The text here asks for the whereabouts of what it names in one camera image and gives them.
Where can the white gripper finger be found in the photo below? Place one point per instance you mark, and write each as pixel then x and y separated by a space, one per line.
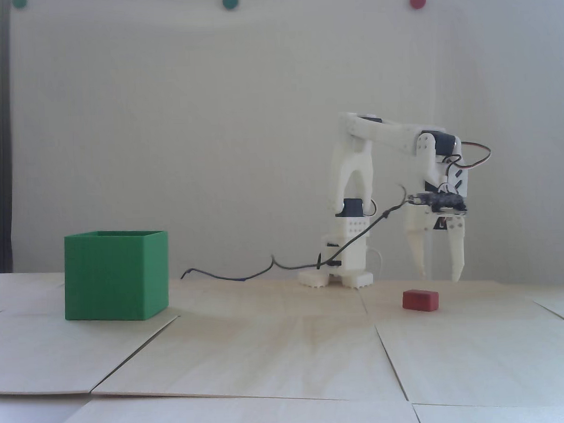
pixel 420 247
pixel 456 250

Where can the dark green round magnet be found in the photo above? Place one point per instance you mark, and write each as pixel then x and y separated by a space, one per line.
pixel 19 2

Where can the light plywood panel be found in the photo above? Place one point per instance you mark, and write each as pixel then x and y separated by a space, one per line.
pixel 225 419
pixel 246 358
pixel 45 357
pixel 480 361
pixel 477 305
pixel 506 416

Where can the red round magnet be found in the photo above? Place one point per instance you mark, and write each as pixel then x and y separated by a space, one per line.
pixel 417 0

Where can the red block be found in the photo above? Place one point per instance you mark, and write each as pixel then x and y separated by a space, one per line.
pixel 420 300

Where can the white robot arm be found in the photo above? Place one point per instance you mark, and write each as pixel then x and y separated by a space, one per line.
pixel 349 157

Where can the teal round magnet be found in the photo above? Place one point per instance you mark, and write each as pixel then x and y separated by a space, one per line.
pixel 230 1

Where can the black wrist camera board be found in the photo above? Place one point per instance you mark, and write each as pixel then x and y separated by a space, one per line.
pixel 440 200

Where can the dark window frame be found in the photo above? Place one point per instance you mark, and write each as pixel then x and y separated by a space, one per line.
pixel 1 139

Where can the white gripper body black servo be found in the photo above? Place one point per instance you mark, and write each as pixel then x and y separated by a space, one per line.
pixel 420 224

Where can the green open box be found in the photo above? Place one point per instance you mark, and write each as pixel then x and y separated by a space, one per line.
pixel 112 279

